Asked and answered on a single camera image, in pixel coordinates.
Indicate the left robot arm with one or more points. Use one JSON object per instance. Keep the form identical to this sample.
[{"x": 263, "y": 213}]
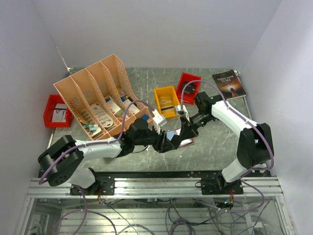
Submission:
[{"x": 64, "y": 161}]

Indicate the black credit card stack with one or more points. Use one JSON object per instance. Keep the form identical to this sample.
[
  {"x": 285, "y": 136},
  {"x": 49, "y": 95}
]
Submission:
[{"x": 189, "y": 88}]

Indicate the blue capped tube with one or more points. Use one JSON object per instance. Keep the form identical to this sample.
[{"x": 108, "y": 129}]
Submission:
[{"x": 145, "y": 117}]

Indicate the red card holder wallet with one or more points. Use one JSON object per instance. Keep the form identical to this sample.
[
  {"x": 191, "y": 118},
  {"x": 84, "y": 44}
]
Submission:
[{"x": 185, "y": 142}]

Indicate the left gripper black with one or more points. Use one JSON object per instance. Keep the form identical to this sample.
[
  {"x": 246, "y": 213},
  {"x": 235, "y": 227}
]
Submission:
[{"x": 162, "y": 144}]

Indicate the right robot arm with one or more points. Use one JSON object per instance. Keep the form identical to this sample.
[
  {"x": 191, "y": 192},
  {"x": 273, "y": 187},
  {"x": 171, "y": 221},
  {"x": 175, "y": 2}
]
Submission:
[{"x": 255, "y": 145}]

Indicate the white cards in left bin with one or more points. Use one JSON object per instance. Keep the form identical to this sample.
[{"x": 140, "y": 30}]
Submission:
[{"x": 59, "y": 113}]

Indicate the yellow plastic bin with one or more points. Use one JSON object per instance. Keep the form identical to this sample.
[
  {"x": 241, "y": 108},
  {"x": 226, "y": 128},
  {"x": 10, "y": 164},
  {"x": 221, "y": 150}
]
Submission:
[{"x": 166, "y": 96}]

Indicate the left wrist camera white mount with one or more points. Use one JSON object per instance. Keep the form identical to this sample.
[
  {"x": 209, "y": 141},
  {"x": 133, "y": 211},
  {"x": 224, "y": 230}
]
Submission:
[{"x": 158, "y": 120}]

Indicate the red bin at left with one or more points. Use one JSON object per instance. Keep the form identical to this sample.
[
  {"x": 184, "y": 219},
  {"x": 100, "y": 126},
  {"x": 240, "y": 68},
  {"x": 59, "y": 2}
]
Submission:
[{"x": 51, "y": 103}]

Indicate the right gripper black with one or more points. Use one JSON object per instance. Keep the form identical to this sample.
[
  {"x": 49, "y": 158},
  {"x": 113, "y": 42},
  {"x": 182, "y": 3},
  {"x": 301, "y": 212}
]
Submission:
[{"x": 188, "y": 130}]

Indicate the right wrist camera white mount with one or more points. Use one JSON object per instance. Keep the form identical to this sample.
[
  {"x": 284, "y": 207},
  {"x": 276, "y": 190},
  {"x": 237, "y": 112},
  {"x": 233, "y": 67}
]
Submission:
[{"x": 182, "y": 111}]

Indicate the dark paperback book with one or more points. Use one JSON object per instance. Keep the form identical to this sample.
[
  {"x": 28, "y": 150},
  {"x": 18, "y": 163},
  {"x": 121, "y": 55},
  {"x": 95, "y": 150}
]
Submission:
[{"x": 229, "y": 84}]

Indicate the pink file organizer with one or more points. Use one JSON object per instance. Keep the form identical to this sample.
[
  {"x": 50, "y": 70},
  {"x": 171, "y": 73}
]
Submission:
[{"x": 100, "y": 98}]

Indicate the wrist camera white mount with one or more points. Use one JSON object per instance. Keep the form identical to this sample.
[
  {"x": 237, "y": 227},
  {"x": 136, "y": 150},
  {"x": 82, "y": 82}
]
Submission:
[
  {"x": 158, "y": 120},
  {"x": 182, "y": 111}
]

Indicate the aluminium mounting rail frame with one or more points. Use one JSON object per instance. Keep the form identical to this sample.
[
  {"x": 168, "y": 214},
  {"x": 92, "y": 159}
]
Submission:
[{"x": 187, "y": 185}]

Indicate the red bin with cards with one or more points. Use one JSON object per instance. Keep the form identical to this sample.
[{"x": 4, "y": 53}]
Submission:
[{"x": 186, "y": 77}]

